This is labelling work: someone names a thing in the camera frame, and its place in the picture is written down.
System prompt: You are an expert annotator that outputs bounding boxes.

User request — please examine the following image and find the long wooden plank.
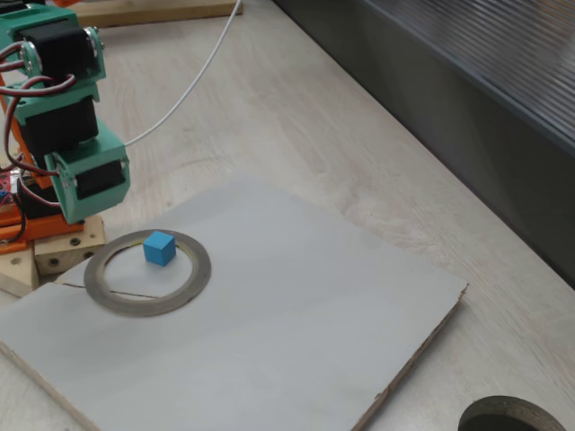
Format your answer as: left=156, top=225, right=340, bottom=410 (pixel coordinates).
left=74, top=0, right=244, bottom=28

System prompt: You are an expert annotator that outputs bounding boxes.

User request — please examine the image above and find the grey translucent desk partition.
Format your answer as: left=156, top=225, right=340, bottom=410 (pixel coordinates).
left=273, top=0, right=575, bottom=291

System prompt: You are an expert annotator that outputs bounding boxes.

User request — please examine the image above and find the red controller circuit board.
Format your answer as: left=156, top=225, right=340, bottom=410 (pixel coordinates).
left=0, top=170, right=22, bottom=210

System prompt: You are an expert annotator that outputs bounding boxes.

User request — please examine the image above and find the blue cube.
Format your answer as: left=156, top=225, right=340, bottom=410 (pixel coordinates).
left=143, top=231, right=176, bottom=267

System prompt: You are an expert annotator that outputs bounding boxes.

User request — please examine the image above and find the grey ring of tape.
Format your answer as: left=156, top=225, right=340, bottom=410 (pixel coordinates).
left=84, top=228, right=212, bottom=318

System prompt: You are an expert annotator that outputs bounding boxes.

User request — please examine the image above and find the wooden robot base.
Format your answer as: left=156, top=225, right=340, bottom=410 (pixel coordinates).
left=0, top=214, right=108, bottom=300

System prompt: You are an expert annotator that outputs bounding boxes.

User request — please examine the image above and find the white USB cable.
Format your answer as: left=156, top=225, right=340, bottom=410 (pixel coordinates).
left=124, top=0, right=244, bottom=147

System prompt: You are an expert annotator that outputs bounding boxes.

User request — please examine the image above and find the grey-topped wooden board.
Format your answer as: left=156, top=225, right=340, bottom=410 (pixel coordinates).
left=0, top=170, right=469, bottom=431

